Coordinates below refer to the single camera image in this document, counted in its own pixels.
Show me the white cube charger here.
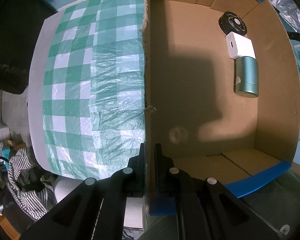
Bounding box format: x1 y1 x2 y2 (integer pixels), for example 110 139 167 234
226 32 256 59

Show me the black cloth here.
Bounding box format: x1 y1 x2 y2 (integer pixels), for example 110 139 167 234
0 0 58 95

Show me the green checkered plastic tablecloth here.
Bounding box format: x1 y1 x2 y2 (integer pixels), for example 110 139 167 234
42 0 300 180

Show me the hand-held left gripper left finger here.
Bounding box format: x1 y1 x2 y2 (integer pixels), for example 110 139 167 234
20 142 146 240

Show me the black-and-white striped cloth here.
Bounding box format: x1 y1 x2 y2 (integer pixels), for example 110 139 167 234
6 147 58 220

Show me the silver foil sheet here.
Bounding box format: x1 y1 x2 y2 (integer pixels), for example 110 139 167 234
250 0 300 28

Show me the blue-rimmed cardboard box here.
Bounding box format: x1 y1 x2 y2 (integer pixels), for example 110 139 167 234
139 0 300 217

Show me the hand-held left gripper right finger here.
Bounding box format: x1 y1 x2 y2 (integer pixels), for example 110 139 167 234
154 143 292 240

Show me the black round mini fan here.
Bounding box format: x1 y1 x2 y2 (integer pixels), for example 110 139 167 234
218 11 248 35

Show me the teal metal cylinder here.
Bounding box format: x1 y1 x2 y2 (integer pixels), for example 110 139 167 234
234 56 260 98

